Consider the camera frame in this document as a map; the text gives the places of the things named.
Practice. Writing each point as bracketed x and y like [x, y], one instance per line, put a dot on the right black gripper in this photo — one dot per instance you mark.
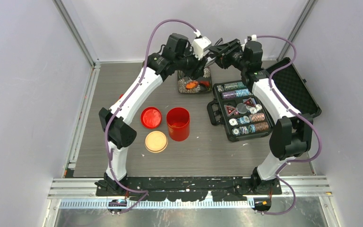
[221, 58]

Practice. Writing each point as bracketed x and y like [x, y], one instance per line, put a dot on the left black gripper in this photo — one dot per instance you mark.
[198, 68]

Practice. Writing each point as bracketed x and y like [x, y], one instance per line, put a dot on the orange fried food top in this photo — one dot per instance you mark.
[192, 85]

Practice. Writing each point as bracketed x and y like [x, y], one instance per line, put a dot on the red cylindrical container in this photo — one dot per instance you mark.
[178, 122]

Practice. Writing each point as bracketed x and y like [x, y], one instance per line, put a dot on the red round lid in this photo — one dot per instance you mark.
[151, 117]

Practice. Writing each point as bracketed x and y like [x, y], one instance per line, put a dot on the beige round lid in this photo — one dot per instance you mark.
[156, 142]

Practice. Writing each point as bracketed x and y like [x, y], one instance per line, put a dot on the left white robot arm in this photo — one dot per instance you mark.
[178, 54]

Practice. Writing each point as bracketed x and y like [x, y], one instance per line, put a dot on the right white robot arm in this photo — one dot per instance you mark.
[292, 132]

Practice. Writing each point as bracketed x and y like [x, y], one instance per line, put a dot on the black floral square plate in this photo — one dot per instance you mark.
[183, 80]

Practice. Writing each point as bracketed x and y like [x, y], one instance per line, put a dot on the black poker chip case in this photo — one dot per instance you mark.
[243, 114]

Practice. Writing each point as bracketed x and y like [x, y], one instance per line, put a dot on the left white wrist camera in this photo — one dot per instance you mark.
[200, 44]

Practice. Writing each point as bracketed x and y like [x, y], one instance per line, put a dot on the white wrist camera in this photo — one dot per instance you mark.
[252, 38]
[200, 44]

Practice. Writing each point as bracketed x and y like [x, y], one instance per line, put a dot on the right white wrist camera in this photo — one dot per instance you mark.
[252, 38]

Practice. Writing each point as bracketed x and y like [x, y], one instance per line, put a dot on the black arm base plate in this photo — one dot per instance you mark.
[226, 188]

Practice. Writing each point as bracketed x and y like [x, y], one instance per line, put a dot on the aluminium front rail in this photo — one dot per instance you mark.
[76, 193]

